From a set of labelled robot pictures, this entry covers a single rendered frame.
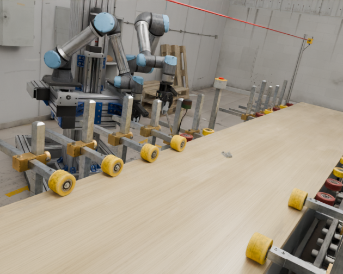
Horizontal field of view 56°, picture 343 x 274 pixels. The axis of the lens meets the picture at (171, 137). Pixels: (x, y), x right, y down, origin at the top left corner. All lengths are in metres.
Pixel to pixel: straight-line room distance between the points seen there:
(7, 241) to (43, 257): 0.12
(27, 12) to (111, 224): 3.40
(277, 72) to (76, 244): 9.07
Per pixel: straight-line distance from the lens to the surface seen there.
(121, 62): 2.31
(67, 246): 1.00
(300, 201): 1.42
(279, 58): 9.75
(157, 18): 2.34
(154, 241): 1.04
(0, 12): 4.05
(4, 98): 4.47
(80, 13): 2.62
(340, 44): 9.59
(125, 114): 1.66
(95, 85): 2.64
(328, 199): 1.64
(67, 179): 1.20
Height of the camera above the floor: 1.52
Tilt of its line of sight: 18 degrees down
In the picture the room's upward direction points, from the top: 10 degrees clockwise
